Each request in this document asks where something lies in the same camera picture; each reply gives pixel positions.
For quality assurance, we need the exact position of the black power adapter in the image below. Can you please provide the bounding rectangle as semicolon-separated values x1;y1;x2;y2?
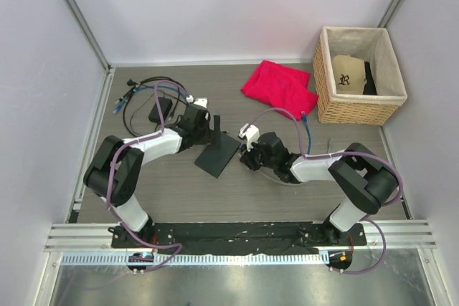
148;97;173;124

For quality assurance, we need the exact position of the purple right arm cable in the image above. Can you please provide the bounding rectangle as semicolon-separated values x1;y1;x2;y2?
247;107;406;274

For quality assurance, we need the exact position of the black item in basket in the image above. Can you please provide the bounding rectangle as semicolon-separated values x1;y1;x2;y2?
363;62;377;95

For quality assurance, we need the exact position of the red cloth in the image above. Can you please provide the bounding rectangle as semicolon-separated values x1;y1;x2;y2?
241;60;318;120

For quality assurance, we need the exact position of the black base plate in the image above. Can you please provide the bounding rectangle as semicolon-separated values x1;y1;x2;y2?
110;221;367;255

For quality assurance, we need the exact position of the blue ethernet cable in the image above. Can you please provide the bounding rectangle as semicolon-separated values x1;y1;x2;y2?
236;110;313;158
113;82;191;115

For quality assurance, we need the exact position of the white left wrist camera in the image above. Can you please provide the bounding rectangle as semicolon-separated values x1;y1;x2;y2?
186;95;208;109

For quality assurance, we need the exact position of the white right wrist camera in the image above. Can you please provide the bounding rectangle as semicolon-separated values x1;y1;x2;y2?
238;123;260;151

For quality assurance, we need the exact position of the beige baseball cap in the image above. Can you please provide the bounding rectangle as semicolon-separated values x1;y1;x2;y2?
331;55;366;95

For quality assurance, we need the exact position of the wicker basket with liner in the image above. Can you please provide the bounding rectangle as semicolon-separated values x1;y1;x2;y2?
313;27;407;126

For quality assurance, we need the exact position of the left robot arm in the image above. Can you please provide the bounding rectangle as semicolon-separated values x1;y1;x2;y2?
83;103;221;248

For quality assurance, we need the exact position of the black network switch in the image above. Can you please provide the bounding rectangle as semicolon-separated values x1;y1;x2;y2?
194;133;240;178

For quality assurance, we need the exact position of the white slotted cable duct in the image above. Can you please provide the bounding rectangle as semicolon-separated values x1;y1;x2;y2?
61;251;329;267

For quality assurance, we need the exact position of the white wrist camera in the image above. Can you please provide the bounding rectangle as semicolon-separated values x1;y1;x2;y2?
238;123;260;151
186;95;208;109

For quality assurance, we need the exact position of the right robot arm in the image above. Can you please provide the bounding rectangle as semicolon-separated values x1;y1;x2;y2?
239;130;402;245

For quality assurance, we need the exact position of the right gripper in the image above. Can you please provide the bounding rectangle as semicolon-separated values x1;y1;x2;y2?
240;137;277;171

